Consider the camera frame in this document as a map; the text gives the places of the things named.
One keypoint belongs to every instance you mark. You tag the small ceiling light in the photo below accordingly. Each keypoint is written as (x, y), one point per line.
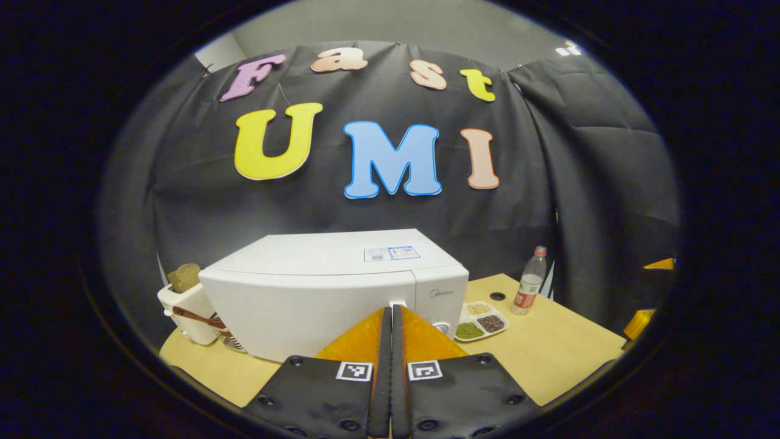
(568, 49)

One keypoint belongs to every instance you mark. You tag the white microwave oven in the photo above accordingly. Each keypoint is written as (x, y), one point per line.
(304, 305)

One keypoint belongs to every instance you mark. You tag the brown wooden spoon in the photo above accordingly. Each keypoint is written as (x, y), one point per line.
(195, 317)

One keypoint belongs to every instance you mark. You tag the brown bread slice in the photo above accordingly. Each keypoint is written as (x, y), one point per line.
(184, 277)

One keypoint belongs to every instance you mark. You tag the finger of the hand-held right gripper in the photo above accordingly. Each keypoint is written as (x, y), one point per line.
(638, 324)
(661, 264)

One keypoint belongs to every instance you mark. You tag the white toaster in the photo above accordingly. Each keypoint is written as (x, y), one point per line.
(189, 297)

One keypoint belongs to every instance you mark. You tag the clear plastic bottle red label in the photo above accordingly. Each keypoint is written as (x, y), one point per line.
(529, 286)

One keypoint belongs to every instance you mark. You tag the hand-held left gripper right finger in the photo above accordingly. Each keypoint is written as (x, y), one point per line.
(399, 396)

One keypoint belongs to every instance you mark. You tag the white divided tray with beans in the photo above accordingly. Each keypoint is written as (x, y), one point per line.
(481, 312)

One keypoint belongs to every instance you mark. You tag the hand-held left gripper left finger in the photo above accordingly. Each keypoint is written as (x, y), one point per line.
(381, 396)

